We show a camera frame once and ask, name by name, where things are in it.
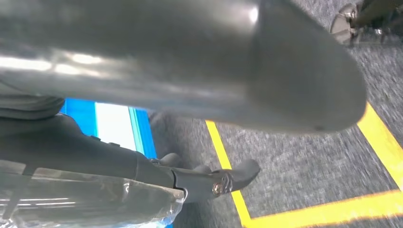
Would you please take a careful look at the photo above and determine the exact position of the yellow floor tape square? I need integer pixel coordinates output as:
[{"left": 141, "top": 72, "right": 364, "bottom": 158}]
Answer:
[{"left": 205, "top": 101, "right": 403, "bottom": 228}]

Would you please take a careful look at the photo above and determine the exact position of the blue metal shelf rack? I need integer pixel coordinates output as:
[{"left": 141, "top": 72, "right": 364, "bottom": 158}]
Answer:
[{"left": 59, "top": 98, "right": 174, "bottom": 228}]

